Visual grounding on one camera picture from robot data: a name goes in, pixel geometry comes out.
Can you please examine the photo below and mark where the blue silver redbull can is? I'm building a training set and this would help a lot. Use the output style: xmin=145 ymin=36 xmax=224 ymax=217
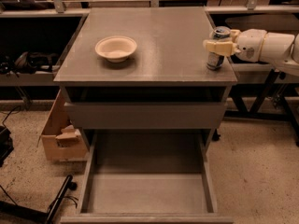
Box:
xmin=206 ymin=26 xmax=231 ymax=70

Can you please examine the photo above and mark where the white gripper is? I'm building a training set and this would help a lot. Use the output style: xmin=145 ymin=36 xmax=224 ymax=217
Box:
xmin=203 ymin=29 xmax=267 ymax=63

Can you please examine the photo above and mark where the closed grey top drawer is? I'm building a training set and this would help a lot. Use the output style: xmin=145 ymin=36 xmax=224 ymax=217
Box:
xmin=64 ymin=102 xmax=226 ymax=130

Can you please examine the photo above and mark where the white paper bowl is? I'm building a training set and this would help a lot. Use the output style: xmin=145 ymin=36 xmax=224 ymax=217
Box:
xmin=94 ymin=35 xmax=137 ymax=63

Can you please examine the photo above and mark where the black stand leg with wheel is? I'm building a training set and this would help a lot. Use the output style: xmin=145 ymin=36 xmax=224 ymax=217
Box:
xmin=0 ymin=175 xmax=78 ymax=224

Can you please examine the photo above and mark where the brown cardboard box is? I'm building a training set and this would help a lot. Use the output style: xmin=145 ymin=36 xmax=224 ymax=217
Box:
xmin=41 ymin=92 xmax=89 ymax=161

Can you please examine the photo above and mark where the black headset on shelf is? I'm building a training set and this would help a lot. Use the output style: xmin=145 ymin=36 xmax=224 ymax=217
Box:
xmin=0 ymin=51 xmax=59 ymax=75

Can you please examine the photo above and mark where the open grey middle drawer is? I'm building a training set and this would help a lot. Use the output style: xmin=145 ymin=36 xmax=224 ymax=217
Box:
xmin=60 ymin=132 xmax=234 ymax=224

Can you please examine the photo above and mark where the black case at left edge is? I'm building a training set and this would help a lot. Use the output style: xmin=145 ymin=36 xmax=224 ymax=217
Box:
xmin=0 ymin=126 xmax=14 ymax=166

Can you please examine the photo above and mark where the grey drawer cabinet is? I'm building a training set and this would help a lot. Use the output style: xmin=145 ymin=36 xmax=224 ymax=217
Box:
xmin=55 ymin=7 xmax=236 ymax=147

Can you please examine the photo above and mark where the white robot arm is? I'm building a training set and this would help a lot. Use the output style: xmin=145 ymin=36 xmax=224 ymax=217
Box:
xmin=203 ymin=26 xmax=299 ymax=77

